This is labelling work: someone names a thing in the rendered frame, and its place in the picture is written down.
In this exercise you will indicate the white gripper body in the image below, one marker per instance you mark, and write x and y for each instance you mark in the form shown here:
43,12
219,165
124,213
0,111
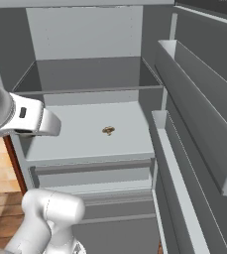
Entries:
50,125

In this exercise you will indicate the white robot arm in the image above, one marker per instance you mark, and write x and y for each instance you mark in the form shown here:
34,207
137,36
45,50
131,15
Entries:
45,211

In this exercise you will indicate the pale grey fridge shelf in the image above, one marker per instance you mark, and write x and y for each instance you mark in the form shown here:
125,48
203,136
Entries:
95,142

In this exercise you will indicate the brown wooden cabinet panel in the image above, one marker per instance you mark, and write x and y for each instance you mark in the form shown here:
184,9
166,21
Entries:
16,165

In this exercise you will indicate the brown garlic bulb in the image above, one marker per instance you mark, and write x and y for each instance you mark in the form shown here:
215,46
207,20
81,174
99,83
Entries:
108,130

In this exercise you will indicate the clear glass fridge shelf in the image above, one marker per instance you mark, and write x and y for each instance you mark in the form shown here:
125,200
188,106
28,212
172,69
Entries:
85,74

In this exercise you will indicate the shallow grey fridge drawer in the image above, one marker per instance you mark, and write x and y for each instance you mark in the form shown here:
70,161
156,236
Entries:
95,177

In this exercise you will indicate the grey fridge body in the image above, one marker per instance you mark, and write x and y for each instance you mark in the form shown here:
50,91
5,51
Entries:
85,33

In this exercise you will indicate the deep grey fridge drawer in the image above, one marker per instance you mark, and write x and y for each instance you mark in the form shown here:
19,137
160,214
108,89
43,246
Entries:
118,231

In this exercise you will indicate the grey fridge door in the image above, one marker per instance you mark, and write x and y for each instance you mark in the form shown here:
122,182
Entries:
214,43

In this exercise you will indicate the large grey door bin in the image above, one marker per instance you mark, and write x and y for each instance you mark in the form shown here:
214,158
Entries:
197,109

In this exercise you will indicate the long grey door bin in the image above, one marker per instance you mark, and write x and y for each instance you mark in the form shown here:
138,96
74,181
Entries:
181,198

